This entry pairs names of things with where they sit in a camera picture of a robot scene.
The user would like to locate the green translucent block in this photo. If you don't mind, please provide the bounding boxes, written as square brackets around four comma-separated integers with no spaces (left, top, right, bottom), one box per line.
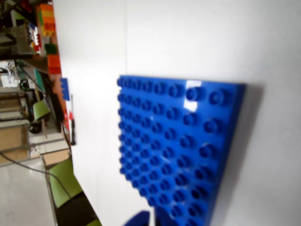
[44,43,58,56]

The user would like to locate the black cable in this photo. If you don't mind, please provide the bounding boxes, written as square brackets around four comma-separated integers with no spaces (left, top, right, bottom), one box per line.
[0,150,72,200]

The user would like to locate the orange yellow block stack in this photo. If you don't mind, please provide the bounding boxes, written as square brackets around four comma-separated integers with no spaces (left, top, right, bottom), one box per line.
[38,3,57,37]

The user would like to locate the small blue block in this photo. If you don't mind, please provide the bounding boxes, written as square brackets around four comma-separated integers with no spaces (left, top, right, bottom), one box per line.
[59,77,71,101]

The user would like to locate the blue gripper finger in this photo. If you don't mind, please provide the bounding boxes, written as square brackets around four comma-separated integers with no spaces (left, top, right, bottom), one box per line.
[154,208,172,226]
[122,210,151,226]

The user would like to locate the red white block pile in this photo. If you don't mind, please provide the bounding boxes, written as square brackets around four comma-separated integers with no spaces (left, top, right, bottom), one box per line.
[28,23,42,53]

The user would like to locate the blue 8x8 baseplate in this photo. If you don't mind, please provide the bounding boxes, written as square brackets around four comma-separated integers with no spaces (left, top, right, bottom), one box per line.
[117,74,247,226]

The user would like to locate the green chair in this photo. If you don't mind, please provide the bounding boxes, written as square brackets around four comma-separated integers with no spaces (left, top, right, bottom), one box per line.
[32,99,51,122]
[46,159,102,226]

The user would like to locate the orange red block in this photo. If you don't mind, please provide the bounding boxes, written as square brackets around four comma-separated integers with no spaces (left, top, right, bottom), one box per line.
[48,54,63,75]

